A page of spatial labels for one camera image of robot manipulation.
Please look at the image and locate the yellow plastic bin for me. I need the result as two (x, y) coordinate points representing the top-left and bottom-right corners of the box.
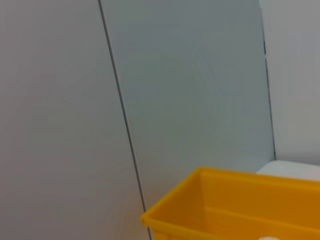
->
(141, 166), (320, 240)

